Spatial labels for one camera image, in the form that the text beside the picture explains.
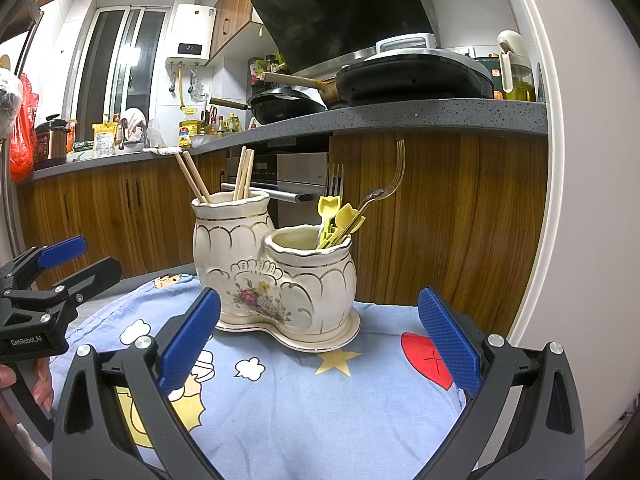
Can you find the black range hood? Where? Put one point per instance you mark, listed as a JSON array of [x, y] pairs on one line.
[[340, 10]]

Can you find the row of seasoning bottles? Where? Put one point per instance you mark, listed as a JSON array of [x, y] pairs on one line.
[[222, 122]]

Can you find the dark rice cooker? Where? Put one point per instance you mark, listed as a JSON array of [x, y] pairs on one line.
[[50, 145]]

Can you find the sliding glass window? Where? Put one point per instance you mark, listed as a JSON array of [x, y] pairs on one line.
[[110, 70]]

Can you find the person's left hand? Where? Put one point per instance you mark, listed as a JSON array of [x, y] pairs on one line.
[[44, 385]]

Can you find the yellow cooking oil bottle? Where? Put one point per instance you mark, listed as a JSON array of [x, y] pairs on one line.
[[189, 135]]

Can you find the white plastic bag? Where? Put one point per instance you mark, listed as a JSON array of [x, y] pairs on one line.
[[7, 100]]

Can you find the wooden chopstick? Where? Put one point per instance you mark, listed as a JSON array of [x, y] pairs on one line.
[[247, 175], [239, 175], [196, 175], [191, 180]]

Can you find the grey kitchen countertop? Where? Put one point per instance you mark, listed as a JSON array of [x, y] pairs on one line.
[[425, 115]]

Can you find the wooden wall cabinets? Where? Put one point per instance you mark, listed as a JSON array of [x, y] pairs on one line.
[[235, 10]]

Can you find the yellow gas pipe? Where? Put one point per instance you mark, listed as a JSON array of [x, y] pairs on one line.
[[181, 87]]

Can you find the white kitchen appliance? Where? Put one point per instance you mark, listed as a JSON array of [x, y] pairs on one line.
[[405, 41]]

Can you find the glass oil dispenser bottle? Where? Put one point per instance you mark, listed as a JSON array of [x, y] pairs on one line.
[[515, 60]]

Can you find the cream ceramic cutlery holder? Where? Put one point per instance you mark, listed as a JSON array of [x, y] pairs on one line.
[[300, 290]]

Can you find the blue cartoon printed cloth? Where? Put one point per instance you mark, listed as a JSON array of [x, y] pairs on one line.
[[300, 410]]

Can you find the white dish rag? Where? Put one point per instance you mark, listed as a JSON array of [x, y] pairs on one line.
[[162, 150]]

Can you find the black pan with lid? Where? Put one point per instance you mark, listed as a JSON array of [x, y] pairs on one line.
[[410, 85]]

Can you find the black wok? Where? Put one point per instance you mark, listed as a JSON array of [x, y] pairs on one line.
[[285, 105]]

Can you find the red plastic bag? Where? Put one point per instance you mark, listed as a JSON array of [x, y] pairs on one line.
[[22, 140]]

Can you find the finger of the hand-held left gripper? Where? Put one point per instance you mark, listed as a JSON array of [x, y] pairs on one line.
[[95, 275], [62, 250]]

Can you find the white door frame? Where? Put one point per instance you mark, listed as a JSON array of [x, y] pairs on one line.
[[550, 185]]

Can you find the white rag on faucet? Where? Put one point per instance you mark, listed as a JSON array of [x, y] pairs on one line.
[[132, 120]]

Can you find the yellow food packet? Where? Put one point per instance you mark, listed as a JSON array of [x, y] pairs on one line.
[[105, 142]]

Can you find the stainless built-in oven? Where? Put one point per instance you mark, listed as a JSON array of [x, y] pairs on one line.
[[300, 170]]

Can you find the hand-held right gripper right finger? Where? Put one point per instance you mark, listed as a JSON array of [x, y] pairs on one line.
[[447, 342]]

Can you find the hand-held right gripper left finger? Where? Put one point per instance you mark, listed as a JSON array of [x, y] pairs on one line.
[[190, 345]]

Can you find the green kitchen appliance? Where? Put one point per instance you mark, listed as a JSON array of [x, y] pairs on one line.
[[490, 75]]

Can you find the metal fork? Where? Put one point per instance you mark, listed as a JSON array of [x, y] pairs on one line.
[[391, 189], [336, 182]]

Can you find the white water heater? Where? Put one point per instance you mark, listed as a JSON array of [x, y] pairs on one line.
[[192, 30]]

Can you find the yellow plastic spoon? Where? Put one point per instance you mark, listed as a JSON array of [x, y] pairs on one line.
[[347, 216], [327, 233], [327, 205]]

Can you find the black spice rack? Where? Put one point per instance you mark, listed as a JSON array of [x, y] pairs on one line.
[[265, 67]]

